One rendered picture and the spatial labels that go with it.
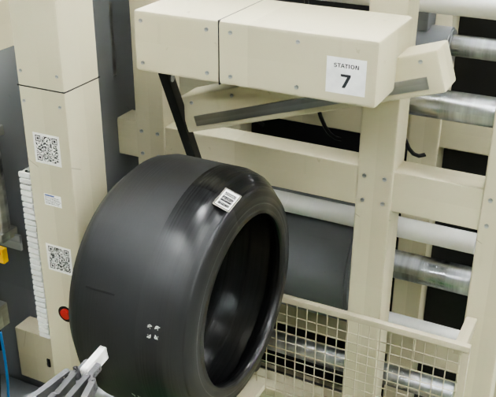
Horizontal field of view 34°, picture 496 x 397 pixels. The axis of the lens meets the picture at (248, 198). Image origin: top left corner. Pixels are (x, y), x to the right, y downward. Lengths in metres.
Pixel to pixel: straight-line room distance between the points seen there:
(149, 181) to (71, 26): 0.37
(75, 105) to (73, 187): 0.19
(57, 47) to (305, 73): 0.53
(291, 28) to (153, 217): 0.51
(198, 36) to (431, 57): 0.53
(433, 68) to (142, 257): 0.75
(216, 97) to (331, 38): 0.44
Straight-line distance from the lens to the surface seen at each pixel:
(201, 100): 2.12
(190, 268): 1.66
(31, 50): 1.85
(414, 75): 1.87
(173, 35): 1.94
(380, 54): 1.75
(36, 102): 1.89
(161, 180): 1.79
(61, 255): 2.04
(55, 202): 1.97
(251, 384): 2.27
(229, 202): 1.72
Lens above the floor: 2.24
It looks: 26 degrees down
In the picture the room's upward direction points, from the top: straight up
